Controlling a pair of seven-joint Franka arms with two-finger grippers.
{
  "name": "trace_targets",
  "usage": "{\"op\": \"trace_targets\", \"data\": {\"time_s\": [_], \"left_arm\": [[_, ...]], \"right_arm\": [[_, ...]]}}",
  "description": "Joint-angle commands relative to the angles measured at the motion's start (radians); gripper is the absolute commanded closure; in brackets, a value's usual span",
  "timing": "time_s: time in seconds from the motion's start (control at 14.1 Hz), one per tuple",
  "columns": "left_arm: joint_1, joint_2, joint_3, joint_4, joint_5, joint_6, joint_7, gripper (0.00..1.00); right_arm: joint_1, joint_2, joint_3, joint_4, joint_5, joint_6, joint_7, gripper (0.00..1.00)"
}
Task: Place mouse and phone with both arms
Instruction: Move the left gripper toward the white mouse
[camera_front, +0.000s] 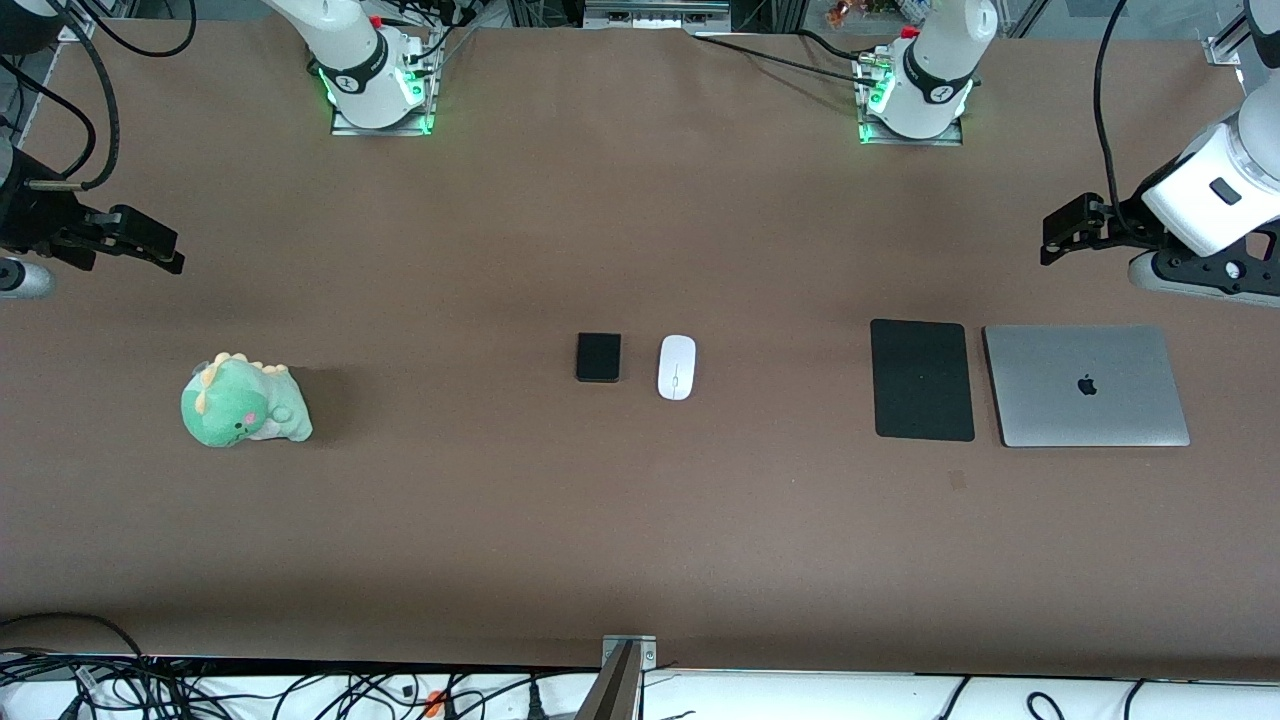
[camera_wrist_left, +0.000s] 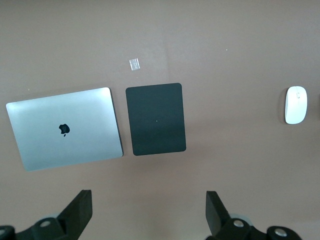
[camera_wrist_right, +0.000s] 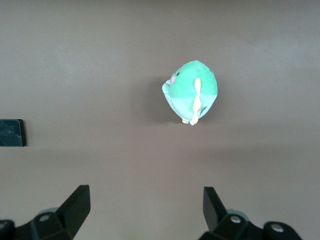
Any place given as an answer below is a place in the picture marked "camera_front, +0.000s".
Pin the aluminium frame profile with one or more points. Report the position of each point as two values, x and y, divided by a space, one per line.
1235 35
95 18

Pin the white board beside table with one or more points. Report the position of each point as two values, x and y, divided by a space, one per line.
800 700

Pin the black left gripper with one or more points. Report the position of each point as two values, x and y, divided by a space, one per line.
1122 222

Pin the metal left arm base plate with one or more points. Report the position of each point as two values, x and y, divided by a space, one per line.
950 135

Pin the black mouse pad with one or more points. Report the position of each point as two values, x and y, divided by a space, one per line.
922 380

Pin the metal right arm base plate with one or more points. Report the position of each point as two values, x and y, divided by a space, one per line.
345 128

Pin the black phone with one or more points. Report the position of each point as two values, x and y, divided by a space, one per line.
598 357

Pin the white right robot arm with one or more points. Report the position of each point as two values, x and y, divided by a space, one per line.
355 60

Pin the small orange connector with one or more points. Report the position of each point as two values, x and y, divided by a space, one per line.
434 703

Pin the silver laptop with apple logo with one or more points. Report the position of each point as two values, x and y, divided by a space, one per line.
1085 385

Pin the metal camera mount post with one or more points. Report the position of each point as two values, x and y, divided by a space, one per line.
615 680

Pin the white computer mouse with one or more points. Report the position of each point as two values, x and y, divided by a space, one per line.
676 367

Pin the green dinosaur plush toy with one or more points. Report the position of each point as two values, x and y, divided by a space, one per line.
240 405

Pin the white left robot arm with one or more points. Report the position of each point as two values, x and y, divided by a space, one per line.
935 70

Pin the grey metal box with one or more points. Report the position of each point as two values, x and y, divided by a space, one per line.
655 14

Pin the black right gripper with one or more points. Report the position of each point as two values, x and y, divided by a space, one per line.
28 220

